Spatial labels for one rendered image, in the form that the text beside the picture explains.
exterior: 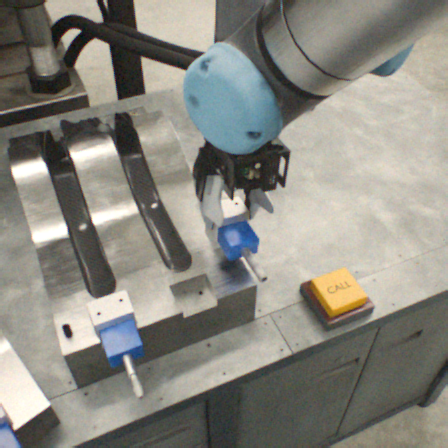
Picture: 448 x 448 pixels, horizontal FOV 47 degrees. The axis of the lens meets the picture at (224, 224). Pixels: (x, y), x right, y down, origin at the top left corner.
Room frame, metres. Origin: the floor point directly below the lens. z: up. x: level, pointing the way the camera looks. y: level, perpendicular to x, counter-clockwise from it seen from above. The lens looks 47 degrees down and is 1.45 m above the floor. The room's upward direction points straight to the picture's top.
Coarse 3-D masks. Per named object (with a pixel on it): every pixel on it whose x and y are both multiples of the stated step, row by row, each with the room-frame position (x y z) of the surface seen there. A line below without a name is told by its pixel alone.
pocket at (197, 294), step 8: (184, 280) 0.42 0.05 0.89; (192, 280) 0.42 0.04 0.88; (200, 280) 0.43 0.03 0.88; (208, 280) 0.42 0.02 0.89; (176, 288) 0.42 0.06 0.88; (184, 288) 0.42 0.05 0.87; (192, 288) 0.42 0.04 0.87; (200, 288) 0.43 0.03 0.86; (208, 288) 0.42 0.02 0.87; (176, 296) 0.41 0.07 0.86; (184, 296) 0.41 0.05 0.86; (192, 296) 0.41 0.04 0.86; (200, 296) 0.41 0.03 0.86; (208, 296) 0.41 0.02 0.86; (184, 304) 0.40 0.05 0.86; (192, 304) 0.40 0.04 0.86; (200, 304) 0.40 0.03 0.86; (208, 304) 0.39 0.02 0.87; (216, 304) 0.39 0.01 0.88; (184, 312) 0.39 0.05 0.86; (192, 312) 0.38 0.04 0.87
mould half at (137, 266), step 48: (96, 144) 0.66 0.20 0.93; (144, 144) 0.66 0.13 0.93; (48, 192) 0.57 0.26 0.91; (96, 192) 0.58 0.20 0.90; (192, 192) 0.60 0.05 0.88; (48, 240) 0.50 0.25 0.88; (144, 240) 0.50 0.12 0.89; (192, 240) 0.49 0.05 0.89; (48, 288) 0.41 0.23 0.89; (144, 288) 0.41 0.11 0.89; (240, 288) 0.41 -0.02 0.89; (144, 336) 0.35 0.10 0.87; (192, 336) 0.37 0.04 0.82
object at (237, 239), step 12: (228, 204) 0.50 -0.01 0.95; (240, 204) 0.50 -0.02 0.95; (228, 216) 0.48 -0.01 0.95; (240, 216) 0.48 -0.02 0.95; (216, 228) 0.47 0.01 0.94; (228, 228) 0.47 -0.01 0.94; (240, 228) 0.47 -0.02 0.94; (216, 240) 0.47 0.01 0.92; (228, 240) 0.44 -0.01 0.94; (240, 240) 0.45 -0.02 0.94; (252, 240) 0.45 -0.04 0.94; (228, 252) 0.44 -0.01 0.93; (240, 252) 0.44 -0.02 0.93; (252, 252) 0.45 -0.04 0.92; (252, 264) 0.41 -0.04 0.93; (264, 276) 0.39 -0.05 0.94
